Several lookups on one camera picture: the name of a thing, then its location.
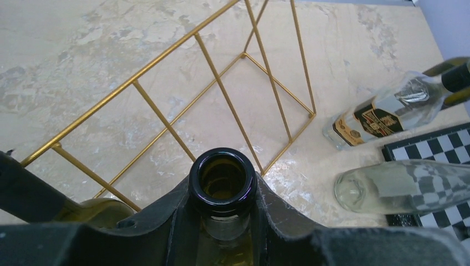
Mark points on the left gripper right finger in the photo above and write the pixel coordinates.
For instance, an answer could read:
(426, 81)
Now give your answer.
(281, 235)

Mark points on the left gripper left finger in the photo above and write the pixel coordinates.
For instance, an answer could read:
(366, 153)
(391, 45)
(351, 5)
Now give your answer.
(163, 233)

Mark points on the dark wine bottle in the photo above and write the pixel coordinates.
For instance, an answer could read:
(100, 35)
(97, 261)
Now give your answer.
(459, 97)
(27, 197)

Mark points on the green wine bottle silver neck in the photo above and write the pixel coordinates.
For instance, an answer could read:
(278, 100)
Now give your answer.
(222, 185)

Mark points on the clear glass bottle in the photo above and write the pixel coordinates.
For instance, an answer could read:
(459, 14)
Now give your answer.
(403, 187)

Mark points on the clear whisky bottle black cap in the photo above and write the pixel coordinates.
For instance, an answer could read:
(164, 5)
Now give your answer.
(406, 104)

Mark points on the black microphone silver head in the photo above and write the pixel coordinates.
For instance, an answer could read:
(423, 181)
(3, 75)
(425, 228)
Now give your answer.
(403, 220)

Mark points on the black white chessboard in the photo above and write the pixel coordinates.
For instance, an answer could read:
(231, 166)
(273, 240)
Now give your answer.
(447, 145)

